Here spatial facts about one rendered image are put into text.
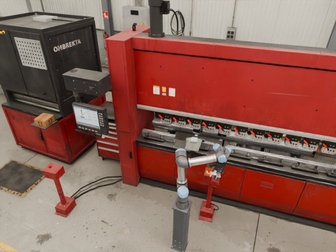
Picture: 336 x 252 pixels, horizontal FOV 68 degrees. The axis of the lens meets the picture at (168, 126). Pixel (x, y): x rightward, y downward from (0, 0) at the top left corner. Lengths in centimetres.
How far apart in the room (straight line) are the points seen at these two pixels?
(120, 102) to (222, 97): 129
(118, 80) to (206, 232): 231
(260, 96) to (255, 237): 187
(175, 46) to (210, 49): 39
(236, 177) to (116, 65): 215
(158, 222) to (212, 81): 205
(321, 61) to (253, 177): 161
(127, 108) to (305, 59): 210
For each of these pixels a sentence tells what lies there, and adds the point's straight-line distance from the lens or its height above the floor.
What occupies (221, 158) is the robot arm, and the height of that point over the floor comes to 148.
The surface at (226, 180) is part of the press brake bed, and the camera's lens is 365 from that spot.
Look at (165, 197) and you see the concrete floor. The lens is 399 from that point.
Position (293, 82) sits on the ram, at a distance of 299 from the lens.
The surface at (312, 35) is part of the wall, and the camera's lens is 697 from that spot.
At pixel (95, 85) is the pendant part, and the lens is 290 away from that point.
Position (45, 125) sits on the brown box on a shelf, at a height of 103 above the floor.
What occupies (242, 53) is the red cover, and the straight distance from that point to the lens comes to 285.
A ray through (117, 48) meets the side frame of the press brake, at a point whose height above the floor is 220.
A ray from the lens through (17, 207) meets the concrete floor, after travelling 444.
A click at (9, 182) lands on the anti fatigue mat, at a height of 1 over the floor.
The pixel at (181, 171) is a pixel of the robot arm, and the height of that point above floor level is 117.
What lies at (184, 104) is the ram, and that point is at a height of 152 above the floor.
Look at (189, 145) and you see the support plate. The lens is 334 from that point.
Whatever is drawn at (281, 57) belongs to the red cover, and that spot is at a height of 224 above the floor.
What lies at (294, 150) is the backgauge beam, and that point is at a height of 94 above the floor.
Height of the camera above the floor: 300
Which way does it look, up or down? 33 degrees down
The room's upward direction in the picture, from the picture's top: 1 degrees clockwise
